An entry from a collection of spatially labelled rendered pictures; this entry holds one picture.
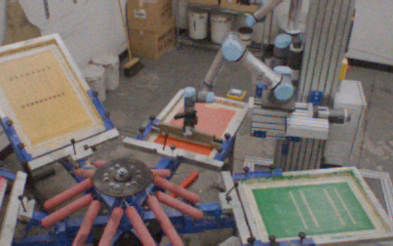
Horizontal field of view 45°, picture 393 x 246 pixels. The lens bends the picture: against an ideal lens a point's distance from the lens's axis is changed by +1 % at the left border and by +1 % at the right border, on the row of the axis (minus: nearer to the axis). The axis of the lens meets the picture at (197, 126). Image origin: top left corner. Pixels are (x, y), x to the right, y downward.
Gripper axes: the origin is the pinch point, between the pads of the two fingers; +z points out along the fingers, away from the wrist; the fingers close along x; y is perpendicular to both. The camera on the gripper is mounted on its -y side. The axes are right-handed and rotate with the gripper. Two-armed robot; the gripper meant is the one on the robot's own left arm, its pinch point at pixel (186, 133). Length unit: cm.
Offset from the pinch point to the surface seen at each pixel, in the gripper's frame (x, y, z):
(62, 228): -107, -25, -3
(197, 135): -1.5, 8.7, -2.2
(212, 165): -27.1, 28.5, -1.3
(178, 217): -73, 26, 1
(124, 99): 170, -148, 101
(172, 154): -32.0, 3.6, -5.8
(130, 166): -77, 0, -29
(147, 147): -26.9, -15.9, -1.9
